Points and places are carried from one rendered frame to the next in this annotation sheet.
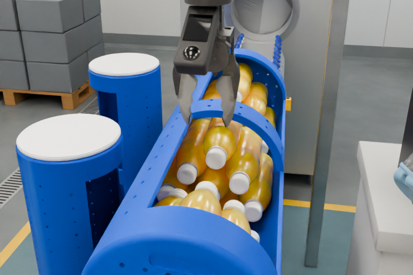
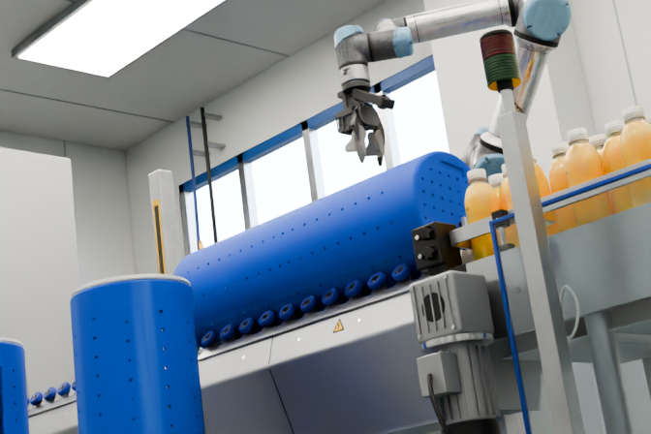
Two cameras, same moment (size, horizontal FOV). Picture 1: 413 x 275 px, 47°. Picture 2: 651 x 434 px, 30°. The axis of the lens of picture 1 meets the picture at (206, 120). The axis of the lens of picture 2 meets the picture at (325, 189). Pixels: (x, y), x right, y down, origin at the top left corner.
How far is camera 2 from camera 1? 2.82 m
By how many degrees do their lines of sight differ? 69
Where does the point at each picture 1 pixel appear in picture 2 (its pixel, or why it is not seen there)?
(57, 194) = (178, 319)
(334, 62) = not seen: hidden behind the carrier
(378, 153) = not seen: hidden behind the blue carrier
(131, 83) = (16, 353)
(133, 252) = (433, 160)
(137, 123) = (23, 418)
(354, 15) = not seen: outside the picture
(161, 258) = (443, 167)
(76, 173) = (189, 297)
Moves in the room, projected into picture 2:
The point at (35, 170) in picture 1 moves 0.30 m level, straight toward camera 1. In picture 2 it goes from (155, 292) to (284, 267)
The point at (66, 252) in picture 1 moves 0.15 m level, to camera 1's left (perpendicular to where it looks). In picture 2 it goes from (186, 403) to (138, 400)
